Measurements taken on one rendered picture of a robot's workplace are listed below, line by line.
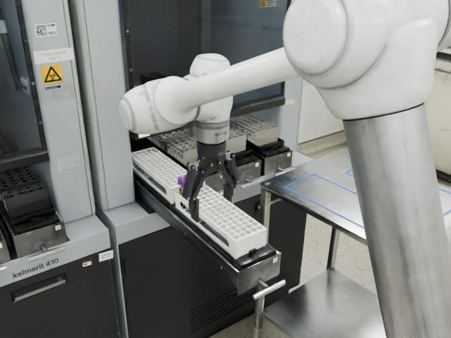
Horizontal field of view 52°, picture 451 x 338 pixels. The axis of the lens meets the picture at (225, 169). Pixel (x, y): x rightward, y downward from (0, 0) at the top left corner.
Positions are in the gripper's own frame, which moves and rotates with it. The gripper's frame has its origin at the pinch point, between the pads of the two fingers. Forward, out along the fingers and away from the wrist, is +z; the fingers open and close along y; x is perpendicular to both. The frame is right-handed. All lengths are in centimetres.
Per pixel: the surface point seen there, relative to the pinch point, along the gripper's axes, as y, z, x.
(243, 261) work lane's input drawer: -4.2, 3.9, -19.9
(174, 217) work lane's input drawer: -6.7, 6.0, 9.2
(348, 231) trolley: 27.1, 4.0, -25.6
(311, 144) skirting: 192, 83, 142
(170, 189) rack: -4.9, -0.3, 14.2
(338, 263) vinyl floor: 101, 87, 31
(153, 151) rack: 3.3, -0.3, 40.2
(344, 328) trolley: 45, 58, -18
